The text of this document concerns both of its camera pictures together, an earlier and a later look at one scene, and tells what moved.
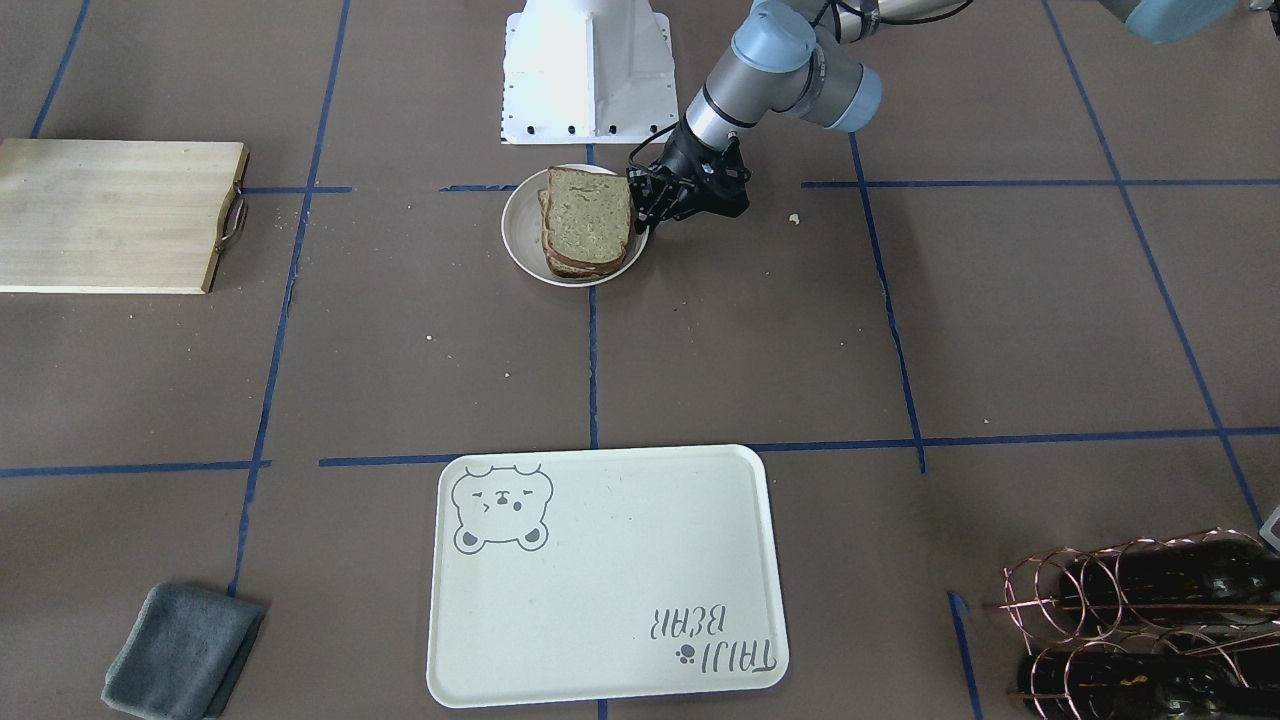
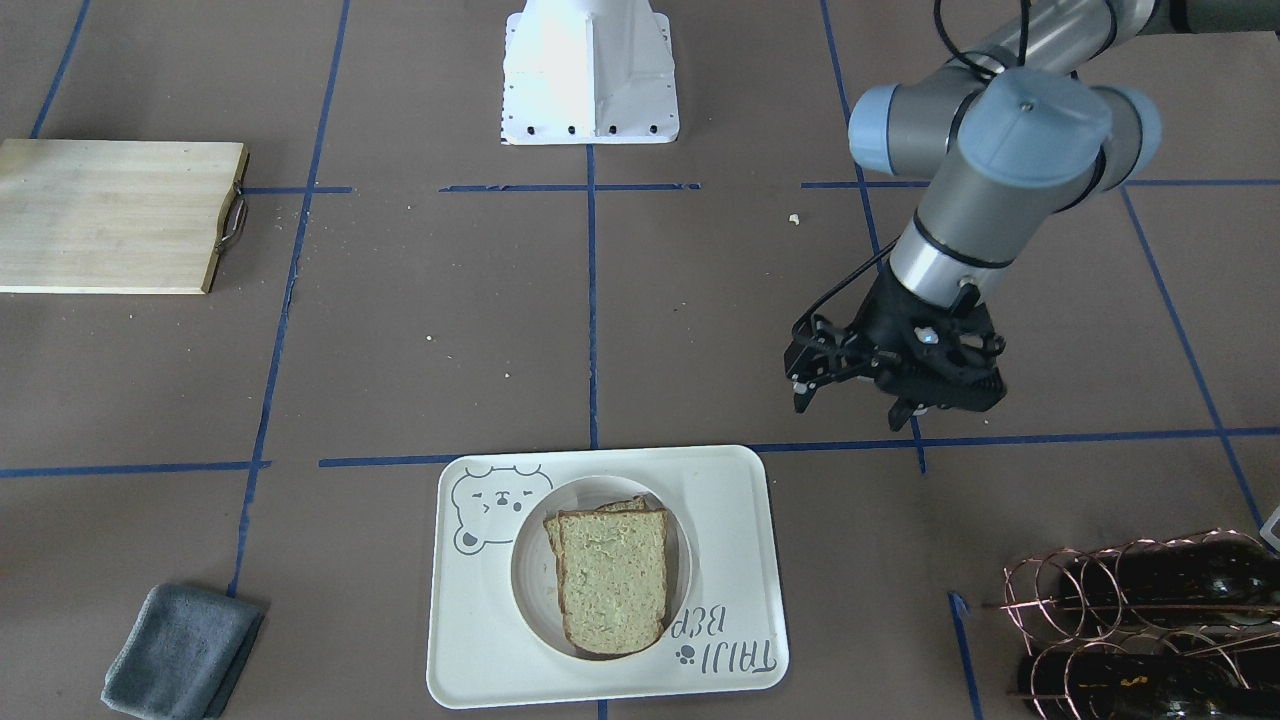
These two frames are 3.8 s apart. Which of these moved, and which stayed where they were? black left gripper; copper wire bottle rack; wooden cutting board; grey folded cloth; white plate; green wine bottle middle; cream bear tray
Moved: white plate; black left gripper
Stayed: wooden cutting board; cream bear tray; green wine bottle middle; copper wire bottle rack; grey folded cloth
